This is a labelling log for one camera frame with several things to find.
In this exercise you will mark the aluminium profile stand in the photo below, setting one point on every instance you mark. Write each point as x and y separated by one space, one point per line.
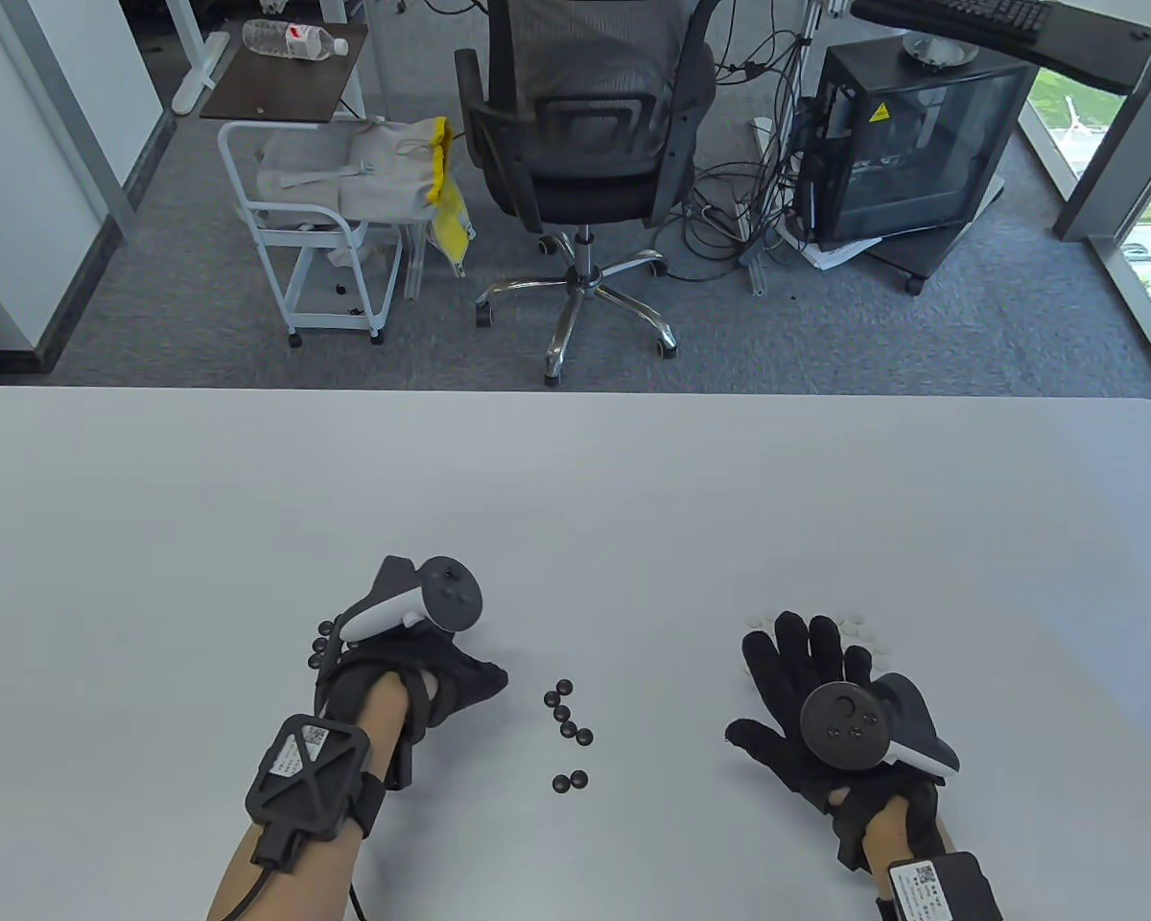
760 273

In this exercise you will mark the clear plastic water bottle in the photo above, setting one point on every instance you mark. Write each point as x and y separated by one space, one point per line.
288 38

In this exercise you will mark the group of black go stones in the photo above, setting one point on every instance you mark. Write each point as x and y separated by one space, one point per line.
318 649

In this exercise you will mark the black computer tower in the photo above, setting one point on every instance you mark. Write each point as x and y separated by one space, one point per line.
921 144

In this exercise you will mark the black boxed wrist camera module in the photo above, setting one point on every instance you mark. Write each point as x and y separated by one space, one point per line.
945 887

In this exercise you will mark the white metal cart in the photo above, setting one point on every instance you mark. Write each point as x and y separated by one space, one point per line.
326 312

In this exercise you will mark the white bowl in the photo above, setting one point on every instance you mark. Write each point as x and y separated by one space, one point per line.
940 53

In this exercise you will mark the black desk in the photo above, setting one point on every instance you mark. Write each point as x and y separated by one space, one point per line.
1084 48

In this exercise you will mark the black white hand controller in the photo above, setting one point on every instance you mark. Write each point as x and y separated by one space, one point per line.
451 595
839 724

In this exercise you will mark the person's right hand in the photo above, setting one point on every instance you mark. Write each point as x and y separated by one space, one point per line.
786 686

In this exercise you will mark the black keyboard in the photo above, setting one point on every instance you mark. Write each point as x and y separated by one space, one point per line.
1002 14

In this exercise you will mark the white papers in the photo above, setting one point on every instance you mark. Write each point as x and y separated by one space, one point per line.
834 254

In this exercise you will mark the grey fabric bag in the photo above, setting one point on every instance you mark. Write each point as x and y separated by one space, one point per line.
384 173

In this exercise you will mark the white desk leg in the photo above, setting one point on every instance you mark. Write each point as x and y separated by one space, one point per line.
201 77

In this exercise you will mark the yellow plastic bag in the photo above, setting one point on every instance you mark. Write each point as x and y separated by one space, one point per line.
451 225

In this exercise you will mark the pile of mixed go stones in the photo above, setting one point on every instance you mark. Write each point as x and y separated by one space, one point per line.
569 729

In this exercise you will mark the black rolling platform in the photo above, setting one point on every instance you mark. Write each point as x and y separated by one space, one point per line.
921 251

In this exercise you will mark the person's left hand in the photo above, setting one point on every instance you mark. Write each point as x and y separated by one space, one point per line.
441 676

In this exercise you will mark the black mesh office chair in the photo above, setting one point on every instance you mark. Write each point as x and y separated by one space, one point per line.
585 192

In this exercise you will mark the black framed wrist camera module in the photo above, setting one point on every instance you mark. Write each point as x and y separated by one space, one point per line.
307 777

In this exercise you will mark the group of white go stones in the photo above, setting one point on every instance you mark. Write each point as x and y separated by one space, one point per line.
868 638

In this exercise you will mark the small brown side table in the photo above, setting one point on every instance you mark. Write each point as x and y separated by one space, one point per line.
278 91

